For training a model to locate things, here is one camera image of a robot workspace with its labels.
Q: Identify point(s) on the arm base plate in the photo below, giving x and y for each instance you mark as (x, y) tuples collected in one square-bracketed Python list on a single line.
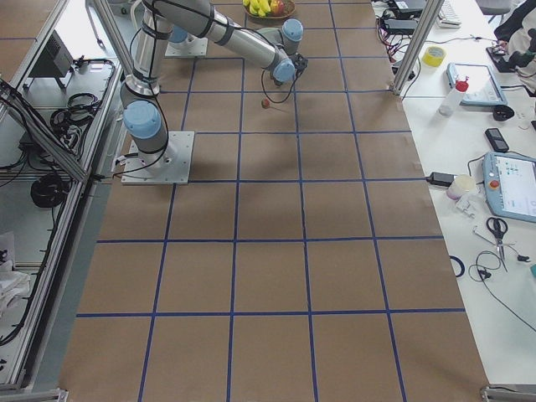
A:
[(190, 48), (172, 167)]

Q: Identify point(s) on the teach pendant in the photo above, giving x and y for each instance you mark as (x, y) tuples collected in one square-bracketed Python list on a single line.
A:
[(509, 185), (483, 88)]

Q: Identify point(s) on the white squeeze bottle red cap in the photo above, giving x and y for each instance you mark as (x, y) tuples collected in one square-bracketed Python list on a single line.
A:
[(454, 98)]

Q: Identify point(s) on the red yellow apple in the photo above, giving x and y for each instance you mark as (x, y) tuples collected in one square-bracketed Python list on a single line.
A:
[(277, 7)]

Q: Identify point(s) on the black power brick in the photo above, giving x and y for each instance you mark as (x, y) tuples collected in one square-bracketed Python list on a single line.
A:
[(396, 26)]

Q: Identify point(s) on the teach pendant far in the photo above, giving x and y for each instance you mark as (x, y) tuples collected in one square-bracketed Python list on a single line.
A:
[(483, 88)]

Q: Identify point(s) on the aluminium frame post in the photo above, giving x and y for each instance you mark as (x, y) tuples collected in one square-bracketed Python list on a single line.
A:
[(427, 19)]

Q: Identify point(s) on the wicker fruit basket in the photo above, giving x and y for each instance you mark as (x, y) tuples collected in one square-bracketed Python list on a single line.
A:
[(289, 10)]

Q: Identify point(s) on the teach pendant near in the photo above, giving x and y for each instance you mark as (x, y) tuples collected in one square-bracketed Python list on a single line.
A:
[(509, 185)]

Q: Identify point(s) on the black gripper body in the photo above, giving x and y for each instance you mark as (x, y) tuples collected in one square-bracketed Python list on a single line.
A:
[(278, 82)]

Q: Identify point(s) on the black scissors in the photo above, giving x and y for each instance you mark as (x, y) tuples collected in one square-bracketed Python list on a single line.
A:
[(498, 228)]

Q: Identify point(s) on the black power adapter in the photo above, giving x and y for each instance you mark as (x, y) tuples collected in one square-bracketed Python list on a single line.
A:
[(440, 179)]

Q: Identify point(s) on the yellow banana bunch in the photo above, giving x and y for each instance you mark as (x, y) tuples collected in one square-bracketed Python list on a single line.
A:
[(257, 8)]

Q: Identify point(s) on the yellow tape roll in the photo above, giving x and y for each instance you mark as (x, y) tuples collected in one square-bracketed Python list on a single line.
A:
[(434, 56)]

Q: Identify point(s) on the black phone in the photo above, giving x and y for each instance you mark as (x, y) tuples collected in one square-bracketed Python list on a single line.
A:
[(496, 140)]

